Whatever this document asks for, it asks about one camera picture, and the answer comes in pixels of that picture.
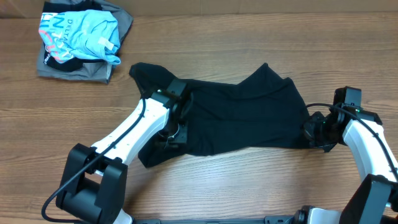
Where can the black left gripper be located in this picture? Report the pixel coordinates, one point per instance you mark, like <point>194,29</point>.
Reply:
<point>181,135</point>

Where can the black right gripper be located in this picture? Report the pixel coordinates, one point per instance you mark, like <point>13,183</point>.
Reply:
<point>308,129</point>

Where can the black t-shirt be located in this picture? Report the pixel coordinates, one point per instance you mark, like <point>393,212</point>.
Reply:
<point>264,110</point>

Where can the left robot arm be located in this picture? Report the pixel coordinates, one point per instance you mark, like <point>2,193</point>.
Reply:
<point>94,179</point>

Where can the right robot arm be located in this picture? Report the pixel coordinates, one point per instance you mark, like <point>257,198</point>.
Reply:
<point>349,124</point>

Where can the grey folded garment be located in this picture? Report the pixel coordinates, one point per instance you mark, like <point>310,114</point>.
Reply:
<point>96,71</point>

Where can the light blue printed shirt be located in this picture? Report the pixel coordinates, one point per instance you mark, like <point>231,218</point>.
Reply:
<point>86,35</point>

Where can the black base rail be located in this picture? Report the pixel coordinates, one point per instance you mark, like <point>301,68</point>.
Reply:
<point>211,221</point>

